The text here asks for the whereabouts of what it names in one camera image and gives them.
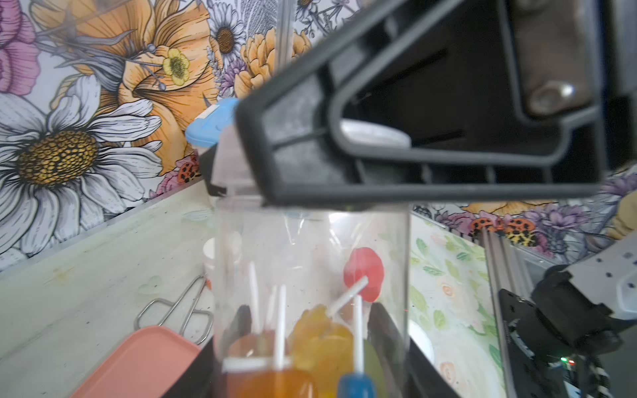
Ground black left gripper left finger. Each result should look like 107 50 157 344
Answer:
163 305 251 398

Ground blue lid storage box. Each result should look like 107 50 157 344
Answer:
185 98 240 154

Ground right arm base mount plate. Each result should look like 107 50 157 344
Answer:
497 289 569 397

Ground clear jar with lollipops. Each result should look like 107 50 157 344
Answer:
212 126 410 397

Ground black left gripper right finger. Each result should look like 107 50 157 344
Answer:
231 1 636 208

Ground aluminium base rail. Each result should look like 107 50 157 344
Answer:
479 232 551 397

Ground white lid candy jar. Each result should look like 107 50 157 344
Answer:
408 319 436 364

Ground white jar lid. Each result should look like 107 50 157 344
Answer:
340 119 411 149

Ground pink plastic tray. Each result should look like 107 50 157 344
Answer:
72 326 201 397

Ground aluminium corner post right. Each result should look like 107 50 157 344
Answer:
275 0 296 73

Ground metal wire tongs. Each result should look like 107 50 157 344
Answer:
133 275 214 346

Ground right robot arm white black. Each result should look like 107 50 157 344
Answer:
519 239 636 358

